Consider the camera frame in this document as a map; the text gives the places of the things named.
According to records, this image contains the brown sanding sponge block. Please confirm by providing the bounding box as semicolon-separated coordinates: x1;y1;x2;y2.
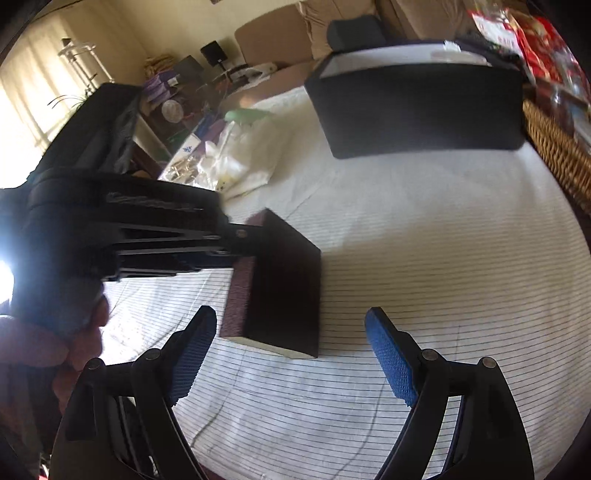
218;209;322;359

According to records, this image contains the person's left hand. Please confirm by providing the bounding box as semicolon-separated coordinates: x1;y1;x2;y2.
1;296;109;413

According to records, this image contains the clear plastic bag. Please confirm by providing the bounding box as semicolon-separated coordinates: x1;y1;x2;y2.
171;154;221;192

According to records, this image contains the white glove box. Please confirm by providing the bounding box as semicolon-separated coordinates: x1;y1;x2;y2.
158;113;217;182

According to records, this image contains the white plastic gloves pile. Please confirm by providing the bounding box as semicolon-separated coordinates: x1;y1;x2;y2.
197;118;290;200

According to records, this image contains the potted plant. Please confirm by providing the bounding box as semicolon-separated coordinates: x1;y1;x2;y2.
47;89;92;114

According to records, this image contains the green oval case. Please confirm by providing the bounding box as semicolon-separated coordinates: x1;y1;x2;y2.
224;108;270;125

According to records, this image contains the black speaker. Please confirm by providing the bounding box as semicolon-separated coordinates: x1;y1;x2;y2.
200;41;228;67

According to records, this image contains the striped white tablecloth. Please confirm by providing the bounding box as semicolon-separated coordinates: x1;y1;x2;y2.
98;87;591;480

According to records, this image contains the brown three-seat sofa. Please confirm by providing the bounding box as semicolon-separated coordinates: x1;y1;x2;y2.
222;0;474;110

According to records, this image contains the dark blue lumbar cushion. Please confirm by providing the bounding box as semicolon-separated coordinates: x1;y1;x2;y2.
327;15;388;52

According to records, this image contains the black storage box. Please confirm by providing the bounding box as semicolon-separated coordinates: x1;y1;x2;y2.
304;42;524;159

